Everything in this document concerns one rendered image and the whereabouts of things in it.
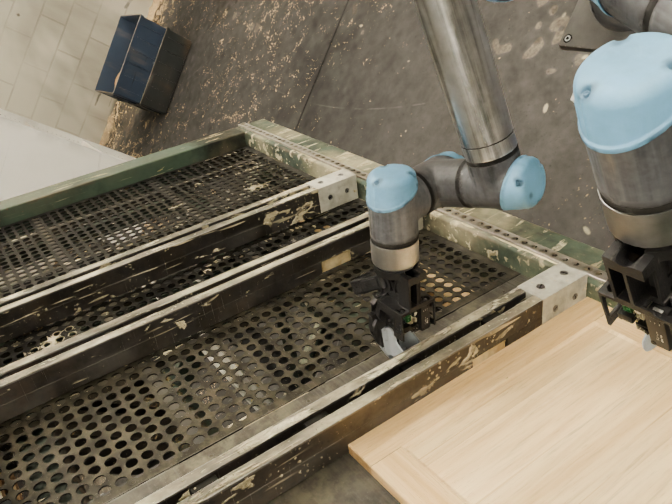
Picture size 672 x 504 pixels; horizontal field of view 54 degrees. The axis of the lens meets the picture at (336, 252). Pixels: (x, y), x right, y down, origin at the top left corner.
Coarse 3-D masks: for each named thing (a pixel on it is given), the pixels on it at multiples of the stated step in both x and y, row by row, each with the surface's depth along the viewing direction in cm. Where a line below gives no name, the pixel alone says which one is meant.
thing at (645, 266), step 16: (608, 256) 53; (624, 256) 53; (640, 256) 54; (656, 256) 51; (608, 272) 54; (624, 272) 53; (640, 272) 51; (656, 272) 52; (608, 288) 59; (624, 288) 57; (640, 288) 55; (656, 288) 54; (624, 304) 56; (640, 304) 55; (656, 304) 55; (608, 320) 61; (640, 320) 59; (656, 320) 55; (656, 336) 57
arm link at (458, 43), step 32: (416, 0) 82; (448, 0) 80; (448, 32) 82; (480, 32) 83; (448, 64) 84; (480, 64) 84; (448, 96) 87; (480, 96) 85; (480, 128) 87; (512, 128) 90; (480, 160) 90; (512, 160) 90; (480, 192) 93; (512, 192) 89
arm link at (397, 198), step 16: (368, 176) 96; (384, 176) 95; (400, 176) 94; (416, 176) 98; (368, 192) 96; (384, 192) 94; (400, 192) 93; (416, 192) 95; (368, 208) 98; (384, 208) 95; (400, 208) 94; (416, 208) 97; (384, 224) 96; (400, 224) 96; (416, 224) 98; (384, 240) 98; (400, 240) 97; (416, 240) 99
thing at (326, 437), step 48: (528, 288) 119; (576, 288) 121; (432, 336) 110; (480, 336) 109; (384, 384) 101; (432, 384) 105; (288, 432) 96; (336, 432) 96; (192, 480) 89; (240, 480) 88; (288, 480) 93
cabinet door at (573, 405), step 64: (576, 320) 118; (448, 384) 107; (512, 384) 106; (576, 384) 104; (640, 384) 102; (384, 448) 97; (448, 448) 96; (512, 448) 94; (576, 448) 93; (640, 448) 92
